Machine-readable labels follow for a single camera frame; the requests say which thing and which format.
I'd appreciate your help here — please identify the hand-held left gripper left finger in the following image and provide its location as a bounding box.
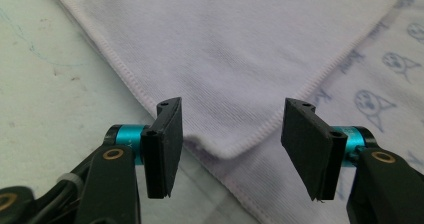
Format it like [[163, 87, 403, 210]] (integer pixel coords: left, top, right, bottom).
[[103, 96, 184, 200]]

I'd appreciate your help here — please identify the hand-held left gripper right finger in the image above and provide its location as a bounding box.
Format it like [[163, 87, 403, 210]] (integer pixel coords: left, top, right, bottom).
[[280, 97, 380, 202]]

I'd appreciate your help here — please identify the pale lilac printed towel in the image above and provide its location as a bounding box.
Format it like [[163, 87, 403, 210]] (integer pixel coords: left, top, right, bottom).
[[44, 0, 424, 224]]

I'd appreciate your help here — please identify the white foam mat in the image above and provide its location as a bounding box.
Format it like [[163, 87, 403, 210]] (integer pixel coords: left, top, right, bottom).
[[0, 0, 262, 224]]

